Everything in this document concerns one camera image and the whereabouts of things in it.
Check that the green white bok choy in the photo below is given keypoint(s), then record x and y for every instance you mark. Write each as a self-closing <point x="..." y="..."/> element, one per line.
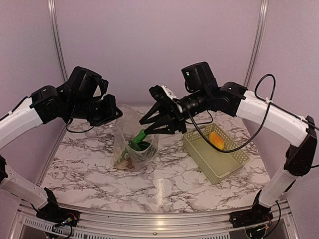
<point x="142" y="150"/>

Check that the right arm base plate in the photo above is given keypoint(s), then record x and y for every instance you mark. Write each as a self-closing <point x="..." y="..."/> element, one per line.
<point x="249" y="217"/>

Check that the clear zip top bag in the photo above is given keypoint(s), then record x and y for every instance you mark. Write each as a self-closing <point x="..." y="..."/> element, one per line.
<point x="126" y="129"/>

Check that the brown bread bun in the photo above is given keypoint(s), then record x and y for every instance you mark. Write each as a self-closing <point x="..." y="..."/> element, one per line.
<point x="127" y="164"/>

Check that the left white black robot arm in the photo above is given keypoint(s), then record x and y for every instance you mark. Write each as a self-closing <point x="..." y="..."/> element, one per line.
<point x="43" y="106"/>

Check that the right aluminium frame post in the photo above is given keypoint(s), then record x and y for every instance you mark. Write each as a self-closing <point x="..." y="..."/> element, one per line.
<point x="257" y="42"/>

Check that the aluminium frame post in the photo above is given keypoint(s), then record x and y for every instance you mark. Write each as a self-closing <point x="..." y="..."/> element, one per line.
<point x="257" y="42"/>
<point x="56" y="38"/>

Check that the green cucumber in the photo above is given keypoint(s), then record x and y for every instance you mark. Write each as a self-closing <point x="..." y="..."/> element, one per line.
<point x="134" y="144"/>

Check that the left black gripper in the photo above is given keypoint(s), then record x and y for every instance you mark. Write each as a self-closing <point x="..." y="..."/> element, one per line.
<point x="111" y="109"/>

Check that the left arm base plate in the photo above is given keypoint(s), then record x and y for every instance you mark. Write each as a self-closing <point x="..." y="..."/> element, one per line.
<point x="59" y="215"/>

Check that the front aluminium rail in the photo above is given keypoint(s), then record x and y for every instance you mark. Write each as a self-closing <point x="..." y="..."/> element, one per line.
<point x="103" y="224"/>

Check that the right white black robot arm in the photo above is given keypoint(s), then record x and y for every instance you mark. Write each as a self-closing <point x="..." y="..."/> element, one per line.
<point x="236" y="100"/>

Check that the beige perforated plastic basket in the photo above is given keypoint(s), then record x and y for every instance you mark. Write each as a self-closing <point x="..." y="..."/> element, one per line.
<point x="215" y="165"/>

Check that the left aluminium frame post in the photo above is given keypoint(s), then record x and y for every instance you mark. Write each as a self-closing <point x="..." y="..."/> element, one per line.
<point x="56" y="38"/>

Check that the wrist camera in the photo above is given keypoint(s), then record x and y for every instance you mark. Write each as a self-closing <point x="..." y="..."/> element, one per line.
<point x="163" y="95"/>
<point x="83" y="83"/>

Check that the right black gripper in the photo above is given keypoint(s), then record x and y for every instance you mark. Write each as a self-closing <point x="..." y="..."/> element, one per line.
<point x="178" y="121"/>

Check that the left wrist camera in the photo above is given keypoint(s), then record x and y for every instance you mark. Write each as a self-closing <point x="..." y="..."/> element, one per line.
<point x="83" y="83"/>

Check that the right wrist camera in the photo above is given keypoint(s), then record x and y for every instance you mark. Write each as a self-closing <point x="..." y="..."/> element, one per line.
<point x="163" y="95"/>

